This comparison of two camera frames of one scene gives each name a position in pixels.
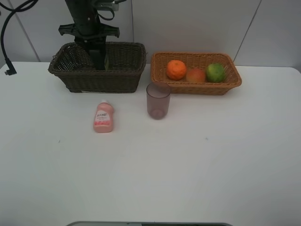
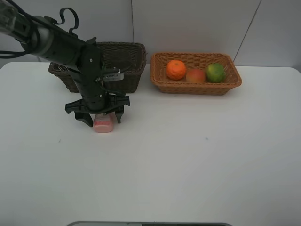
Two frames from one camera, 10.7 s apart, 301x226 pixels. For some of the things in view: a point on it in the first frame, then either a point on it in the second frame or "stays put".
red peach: x=196 y=75 stays put
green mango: x=215 y=73 stays put
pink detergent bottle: x=103 y=117 stays put
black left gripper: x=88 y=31 to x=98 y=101
